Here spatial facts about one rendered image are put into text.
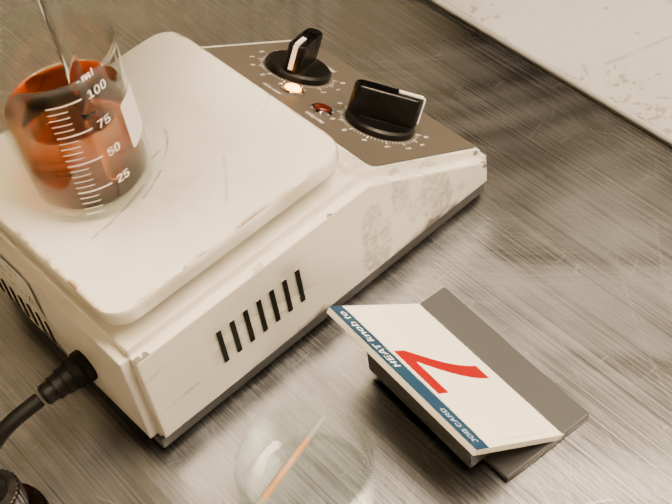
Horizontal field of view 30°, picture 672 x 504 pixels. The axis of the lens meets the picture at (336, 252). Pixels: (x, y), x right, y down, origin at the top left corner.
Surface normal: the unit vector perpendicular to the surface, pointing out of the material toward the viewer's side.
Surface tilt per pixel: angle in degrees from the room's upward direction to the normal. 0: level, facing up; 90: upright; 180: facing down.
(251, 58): 30
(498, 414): 40
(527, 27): 0
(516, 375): 0
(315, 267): 90
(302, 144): 0
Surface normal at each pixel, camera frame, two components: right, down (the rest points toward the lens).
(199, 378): 0.67, 0.51
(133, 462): -0.11, -0.64
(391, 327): 0.42, -0.83
